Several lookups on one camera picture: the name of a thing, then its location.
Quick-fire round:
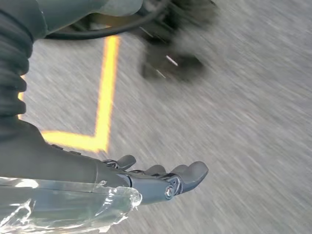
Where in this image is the yellow floor tape square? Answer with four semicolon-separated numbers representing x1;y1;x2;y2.
17;35;120;153

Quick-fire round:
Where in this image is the dark robot lower body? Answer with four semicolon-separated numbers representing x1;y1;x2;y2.
139;0;218;82

